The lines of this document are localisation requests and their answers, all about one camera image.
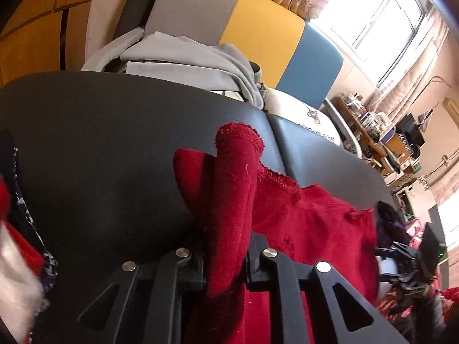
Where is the red knit sweater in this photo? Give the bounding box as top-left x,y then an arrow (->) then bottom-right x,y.
174,123 -> 378,343

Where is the black velvet garment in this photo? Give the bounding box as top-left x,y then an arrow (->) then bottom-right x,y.
375,201 -> 411,248

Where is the wooden side table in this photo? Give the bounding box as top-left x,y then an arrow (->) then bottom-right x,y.
332,96 -> 412,179

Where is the white printed cushion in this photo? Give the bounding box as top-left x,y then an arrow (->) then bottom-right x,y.
264,88 -> 342,146

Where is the black monitor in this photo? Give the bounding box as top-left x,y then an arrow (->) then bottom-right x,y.
396,114 -> 425,147

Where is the middle floral curtain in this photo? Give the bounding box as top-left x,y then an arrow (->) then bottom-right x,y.
366,9 -> 449,124

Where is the leopard print garment pile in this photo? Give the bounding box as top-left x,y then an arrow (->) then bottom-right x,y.
1,130 -> 58,343

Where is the grey yellow blue armchair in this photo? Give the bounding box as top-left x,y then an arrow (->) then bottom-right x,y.
83,0 -> 348,137

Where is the grey garment on chair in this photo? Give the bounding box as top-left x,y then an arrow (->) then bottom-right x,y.
120,32 -> 266,110

